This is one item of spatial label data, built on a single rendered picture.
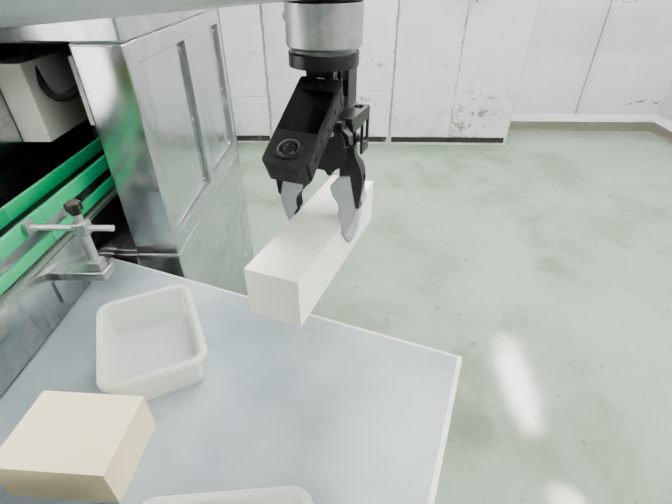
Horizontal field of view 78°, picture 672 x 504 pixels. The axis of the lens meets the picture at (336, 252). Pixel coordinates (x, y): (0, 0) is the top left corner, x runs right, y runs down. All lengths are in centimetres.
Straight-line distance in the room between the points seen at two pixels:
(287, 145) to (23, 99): 95
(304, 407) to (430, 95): 329
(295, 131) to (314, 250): 13
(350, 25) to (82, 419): 63
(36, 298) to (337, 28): 77
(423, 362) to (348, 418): 19
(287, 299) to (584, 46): 434
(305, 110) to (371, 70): 329
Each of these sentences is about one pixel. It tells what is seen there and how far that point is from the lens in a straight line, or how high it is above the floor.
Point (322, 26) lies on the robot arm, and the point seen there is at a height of 132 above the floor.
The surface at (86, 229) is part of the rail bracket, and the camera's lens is 91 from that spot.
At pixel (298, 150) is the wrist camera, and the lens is 38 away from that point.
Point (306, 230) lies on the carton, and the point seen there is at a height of 112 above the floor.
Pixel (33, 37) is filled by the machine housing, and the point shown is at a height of 125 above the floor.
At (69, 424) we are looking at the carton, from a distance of 75.
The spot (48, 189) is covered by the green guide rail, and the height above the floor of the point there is 94.
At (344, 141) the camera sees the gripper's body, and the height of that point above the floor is 122.
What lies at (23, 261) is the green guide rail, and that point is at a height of 90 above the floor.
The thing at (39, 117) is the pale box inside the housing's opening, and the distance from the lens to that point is 126.
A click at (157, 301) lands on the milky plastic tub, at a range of 93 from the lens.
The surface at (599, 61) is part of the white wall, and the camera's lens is 472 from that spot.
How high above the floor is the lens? 137
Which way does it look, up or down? 35 degrees down
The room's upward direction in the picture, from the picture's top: straight up
